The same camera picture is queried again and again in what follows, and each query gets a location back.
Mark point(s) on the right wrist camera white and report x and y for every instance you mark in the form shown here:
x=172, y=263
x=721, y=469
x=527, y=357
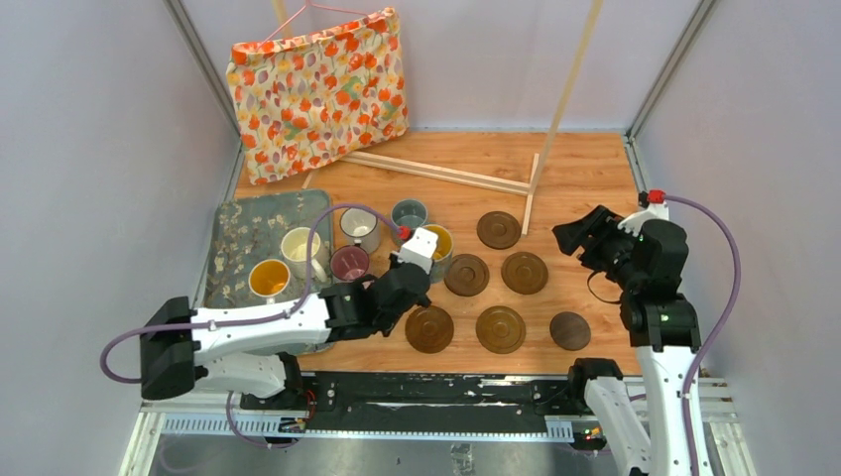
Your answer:
x=633, y=224

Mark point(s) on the pink mug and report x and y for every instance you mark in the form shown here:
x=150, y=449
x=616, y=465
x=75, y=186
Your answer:
x=349, y=263

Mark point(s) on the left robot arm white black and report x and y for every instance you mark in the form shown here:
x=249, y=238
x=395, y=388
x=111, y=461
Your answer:
x=245, y=349

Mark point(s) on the floral grey tray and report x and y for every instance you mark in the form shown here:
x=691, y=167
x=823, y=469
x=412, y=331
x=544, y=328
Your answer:
x=248, y=231

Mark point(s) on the small dark brown coaster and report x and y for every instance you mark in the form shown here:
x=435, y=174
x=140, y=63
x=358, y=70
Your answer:
x=570, y=331

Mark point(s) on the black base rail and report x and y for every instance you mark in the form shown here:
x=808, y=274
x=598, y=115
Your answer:
x=495, y=404

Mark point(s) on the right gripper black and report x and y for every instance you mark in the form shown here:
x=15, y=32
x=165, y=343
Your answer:
x=601, y=223

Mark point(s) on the blue mug yellow inside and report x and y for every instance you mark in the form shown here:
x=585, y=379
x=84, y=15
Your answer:
x=442, y=256

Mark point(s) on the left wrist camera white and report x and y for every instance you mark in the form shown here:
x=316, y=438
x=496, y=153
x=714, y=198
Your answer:
x=419, y=249

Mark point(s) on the cream mug on tray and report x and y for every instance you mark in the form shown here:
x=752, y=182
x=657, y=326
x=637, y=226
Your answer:
x=303, y=250

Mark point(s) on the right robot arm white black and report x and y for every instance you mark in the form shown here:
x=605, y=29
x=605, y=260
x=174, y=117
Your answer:
x=644, y=254

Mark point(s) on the white mug orange inside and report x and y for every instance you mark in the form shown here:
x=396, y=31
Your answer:
x=268, y=279

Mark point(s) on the floral orange fabric bag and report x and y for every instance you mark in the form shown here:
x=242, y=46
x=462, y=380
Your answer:
x=304, y=102

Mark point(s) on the pink wire hanger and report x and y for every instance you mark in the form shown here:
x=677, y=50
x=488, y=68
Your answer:
x=285, y=18

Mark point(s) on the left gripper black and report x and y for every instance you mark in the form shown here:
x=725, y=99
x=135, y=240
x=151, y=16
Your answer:
x=394, y=263

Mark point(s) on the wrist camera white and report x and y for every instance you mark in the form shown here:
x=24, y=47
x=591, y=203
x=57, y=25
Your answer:
x=633, y=224
x=419, y=249

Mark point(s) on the white grey mug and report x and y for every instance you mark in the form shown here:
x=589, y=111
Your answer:
x=361, y=228

